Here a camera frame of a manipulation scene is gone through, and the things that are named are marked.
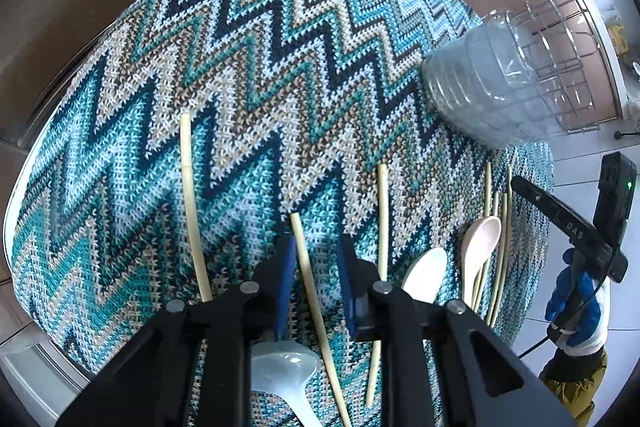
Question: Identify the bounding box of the white ceramic spoon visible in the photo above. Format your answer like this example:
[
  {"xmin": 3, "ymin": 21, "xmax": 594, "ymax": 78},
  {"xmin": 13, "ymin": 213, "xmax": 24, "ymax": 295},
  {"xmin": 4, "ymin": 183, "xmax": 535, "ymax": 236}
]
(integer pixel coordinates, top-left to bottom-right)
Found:
[{"xmin": 401, "ymin": 247, "xmax": 447, "ymax": 303}]

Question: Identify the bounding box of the pale grey ceramic spoon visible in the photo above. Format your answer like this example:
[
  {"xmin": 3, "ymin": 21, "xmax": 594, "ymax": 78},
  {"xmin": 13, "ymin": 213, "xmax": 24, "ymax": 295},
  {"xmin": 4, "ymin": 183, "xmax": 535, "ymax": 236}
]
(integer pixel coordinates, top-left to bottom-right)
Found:
[{"xmin": 250, "ymin": 340, "xmax": 321, "ymax": 427}]

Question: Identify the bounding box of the yellow jacket sleeve forearm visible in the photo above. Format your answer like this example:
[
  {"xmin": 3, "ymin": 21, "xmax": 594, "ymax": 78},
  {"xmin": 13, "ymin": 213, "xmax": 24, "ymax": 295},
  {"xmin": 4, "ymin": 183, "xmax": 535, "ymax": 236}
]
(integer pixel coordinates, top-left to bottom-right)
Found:
[{"xmin": 539, "ymin": 348, "xmax": 608, "ymax": 427}]

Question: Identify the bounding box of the right blue white gloved hand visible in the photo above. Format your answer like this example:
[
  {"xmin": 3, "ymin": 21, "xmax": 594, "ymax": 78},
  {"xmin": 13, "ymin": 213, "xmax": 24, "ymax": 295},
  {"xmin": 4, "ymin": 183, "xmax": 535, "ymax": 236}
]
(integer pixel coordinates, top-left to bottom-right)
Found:
[{"xmin": 544, "ymin": 248, "xmax": 611, "ymax": 358}]

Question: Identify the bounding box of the zigzag knitted table cloth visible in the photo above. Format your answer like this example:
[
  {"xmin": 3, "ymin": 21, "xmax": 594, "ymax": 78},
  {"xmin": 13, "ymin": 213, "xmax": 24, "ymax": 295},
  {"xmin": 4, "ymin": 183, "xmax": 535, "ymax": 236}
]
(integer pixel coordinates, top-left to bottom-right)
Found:
[{"xmin": 9, "ymin": 0, "xmax": 553, "ymax": 426}]

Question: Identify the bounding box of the clear wire utensil holder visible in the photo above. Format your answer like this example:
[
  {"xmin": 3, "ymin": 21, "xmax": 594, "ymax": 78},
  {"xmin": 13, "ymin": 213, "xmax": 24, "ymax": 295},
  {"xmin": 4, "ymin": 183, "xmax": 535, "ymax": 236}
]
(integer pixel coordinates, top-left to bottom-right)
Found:
[{"xmin": 421, "ymin": 0, "xmax": 600, "ymax": 148}]

